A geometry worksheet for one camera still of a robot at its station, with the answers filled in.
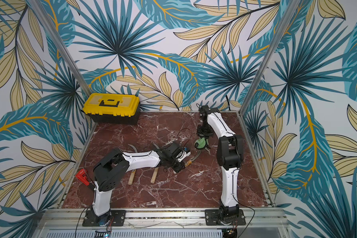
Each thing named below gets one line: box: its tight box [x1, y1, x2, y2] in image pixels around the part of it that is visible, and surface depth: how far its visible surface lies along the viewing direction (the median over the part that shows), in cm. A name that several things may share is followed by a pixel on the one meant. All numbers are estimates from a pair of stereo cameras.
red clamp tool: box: [75, 168, 90, 186], surface depth 87 cm
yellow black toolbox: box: [82, 92, 141, 125], surface depth 102 cm
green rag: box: [194, 137, 209, 149], surface depth 90 cm
